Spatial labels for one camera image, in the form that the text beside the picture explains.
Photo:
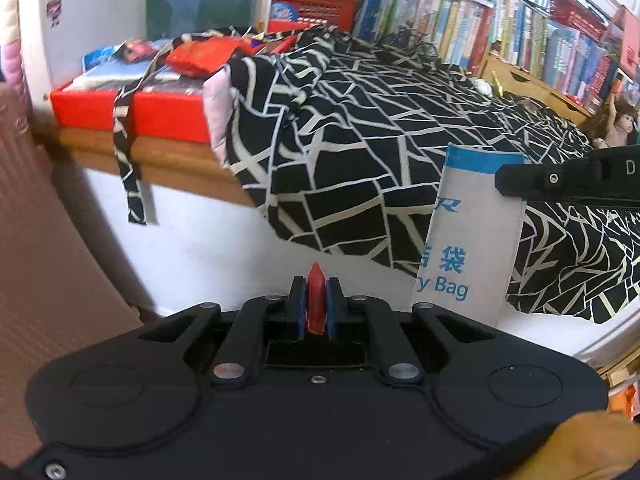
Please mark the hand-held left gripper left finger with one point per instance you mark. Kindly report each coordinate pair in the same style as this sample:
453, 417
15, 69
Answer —
298, 310

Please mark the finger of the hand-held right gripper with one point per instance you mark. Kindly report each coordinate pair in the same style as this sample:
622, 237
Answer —
540, 180

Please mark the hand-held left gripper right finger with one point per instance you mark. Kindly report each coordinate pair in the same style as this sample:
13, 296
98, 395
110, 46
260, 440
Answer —
334, 310

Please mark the red wrapper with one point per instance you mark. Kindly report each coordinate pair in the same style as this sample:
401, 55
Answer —
316, 300

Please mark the white blue paper bag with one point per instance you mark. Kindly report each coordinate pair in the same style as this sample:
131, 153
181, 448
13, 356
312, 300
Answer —
465, 240

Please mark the long row of colourful books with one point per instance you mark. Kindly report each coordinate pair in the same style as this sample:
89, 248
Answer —
565, 45

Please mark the row of tall upright books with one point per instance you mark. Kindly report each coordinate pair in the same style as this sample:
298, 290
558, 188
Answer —
450, 15

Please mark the brown haired doll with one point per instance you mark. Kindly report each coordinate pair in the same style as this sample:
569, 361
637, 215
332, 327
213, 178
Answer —
617, 127

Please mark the wooden shelf with drawers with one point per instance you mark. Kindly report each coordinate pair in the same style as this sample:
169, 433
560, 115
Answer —
520, 82

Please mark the black model bicycle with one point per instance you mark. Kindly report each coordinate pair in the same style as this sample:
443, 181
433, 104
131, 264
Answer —
425, 50

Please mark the black white patterned blanket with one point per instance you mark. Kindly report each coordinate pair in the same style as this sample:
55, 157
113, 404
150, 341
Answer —
375, 110

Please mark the red flat box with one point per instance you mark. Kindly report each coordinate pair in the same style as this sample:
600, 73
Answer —
160, 115

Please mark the pink ribbed cloth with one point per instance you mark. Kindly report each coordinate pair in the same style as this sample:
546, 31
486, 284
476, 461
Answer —
55, 260

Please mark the mustard yellow cloth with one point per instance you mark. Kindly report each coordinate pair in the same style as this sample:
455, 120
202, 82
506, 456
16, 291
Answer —
575, 450

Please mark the red fabric pouch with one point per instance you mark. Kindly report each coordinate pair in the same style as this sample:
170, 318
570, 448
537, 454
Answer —
200, 55

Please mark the red plastic crate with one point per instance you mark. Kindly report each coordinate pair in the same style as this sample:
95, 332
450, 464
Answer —
320, 14

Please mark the glossy picture book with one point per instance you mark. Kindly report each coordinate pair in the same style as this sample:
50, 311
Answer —
110, 75

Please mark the small red sticker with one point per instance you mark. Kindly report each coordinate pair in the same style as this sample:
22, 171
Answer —
54, 12

